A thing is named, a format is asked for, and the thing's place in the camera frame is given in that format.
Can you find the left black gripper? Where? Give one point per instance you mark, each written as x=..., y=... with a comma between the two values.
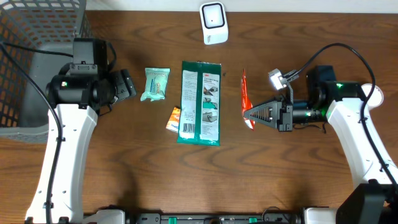
x=124, y=83

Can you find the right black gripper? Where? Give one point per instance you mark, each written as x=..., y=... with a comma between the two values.
x=278, y=117

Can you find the red snack packet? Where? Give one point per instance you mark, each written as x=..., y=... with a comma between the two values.
x=245, y=102

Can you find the teal white wipes packet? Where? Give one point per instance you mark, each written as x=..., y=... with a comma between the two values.
x=156, y=83

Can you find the small orange box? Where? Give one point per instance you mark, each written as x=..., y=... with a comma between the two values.
x=173, y=122

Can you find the green 3M pouch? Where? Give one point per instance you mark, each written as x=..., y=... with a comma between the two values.
x=200, y=104

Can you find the white jar blue label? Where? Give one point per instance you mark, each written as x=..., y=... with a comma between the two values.
x=376, y=98

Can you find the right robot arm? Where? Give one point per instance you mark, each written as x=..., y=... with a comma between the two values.
x=340, y=104

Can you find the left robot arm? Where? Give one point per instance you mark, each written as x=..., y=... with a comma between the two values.
x=75, y=99

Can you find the white barcode scanner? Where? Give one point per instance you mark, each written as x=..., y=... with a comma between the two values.
x=214, y=23

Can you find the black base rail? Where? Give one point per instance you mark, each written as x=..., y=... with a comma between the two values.
x=211, y=218

